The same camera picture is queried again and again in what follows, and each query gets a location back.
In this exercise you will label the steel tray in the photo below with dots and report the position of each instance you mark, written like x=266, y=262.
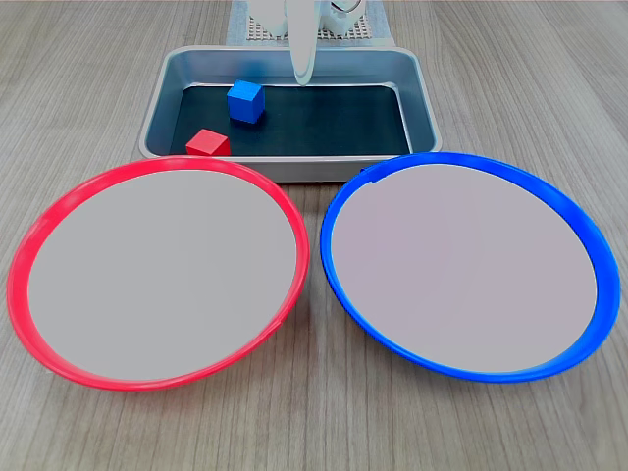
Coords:
x=417, y=88

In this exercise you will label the black tray mat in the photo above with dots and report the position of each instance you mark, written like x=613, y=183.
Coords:
x=319, y=122

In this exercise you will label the red rimmed white plate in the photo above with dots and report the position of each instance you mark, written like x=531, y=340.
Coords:
x=162, y=275

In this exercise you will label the red cube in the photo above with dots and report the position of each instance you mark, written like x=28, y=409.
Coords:
x=207, y=143

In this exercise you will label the blue rimmed white plate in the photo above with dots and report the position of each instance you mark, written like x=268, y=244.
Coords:
x=461, y=270

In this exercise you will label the blue cube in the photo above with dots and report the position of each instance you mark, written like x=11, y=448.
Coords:
x=244, y=100

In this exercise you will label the pale perforated base plate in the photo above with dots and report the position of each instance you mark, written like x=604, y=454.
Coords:
x=357, y=32

